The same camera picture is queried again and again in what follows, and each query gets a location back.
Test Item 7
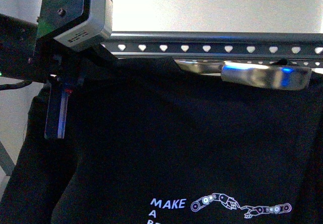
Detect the metal clothes hanger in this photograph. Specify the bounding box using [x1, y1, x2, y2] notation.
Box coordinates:
[175, 60, 312, 91]

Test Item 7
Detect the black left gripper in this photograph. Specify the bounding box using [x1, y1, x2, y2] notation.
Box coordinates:
[27, 39, 114, 139]

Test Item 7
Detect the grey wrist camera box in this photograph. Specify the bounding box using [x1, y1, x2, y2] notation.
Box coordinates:
[36, 0, 113, 52]

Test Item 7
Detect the metal clothes rack frame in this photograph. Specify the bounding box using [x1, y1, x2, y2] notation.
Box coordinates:
[103, 32, 322, 68]

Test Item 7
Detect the black cable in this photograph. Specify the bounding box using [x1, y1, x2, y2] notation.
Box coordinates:
[0, 80, 33, 91]

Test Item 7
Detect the black printed t-shirt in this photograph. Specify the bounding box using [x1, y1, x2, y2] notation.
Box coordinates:
[1, 59, 322, 223]

